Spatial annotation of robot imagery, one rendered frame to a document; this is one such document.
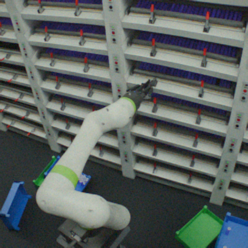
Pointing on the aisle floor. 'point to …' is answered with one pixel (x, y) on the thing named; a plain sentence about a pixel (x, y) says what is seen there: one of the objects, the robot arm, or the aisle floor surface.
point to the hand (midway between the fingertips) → (148, 84)
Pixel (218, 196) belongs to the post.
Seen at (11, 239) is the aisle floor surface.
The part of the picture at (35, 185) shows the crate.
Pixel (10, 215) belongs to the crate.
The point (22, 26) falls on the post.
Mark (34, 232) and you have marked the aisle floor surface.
